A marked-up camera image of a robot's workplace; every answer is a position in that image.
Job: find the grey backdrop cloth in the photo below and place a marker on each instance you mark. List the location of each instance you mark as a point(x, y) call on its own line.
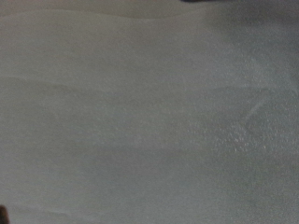
point(149, 112)

